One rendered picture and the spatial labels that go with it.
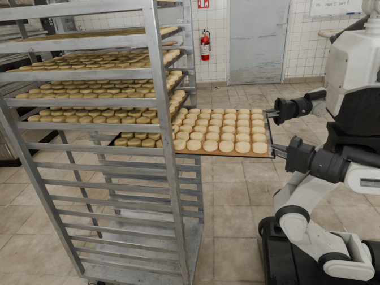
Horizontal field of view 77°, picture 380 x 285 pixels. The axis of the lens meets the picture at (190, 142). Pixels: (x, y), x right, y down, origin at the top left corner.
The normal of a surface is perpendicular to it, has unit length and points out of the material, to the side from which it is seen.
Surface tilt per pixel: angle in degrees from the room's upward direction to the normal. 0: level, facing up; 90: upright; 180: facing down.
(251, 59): 90
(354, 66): 85
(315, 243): 90
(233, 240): 0
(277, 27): 90
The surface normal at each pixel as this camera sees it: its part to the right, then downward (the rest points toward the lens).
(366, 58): -0.84, 0.25
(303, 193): -0.20, 0.49
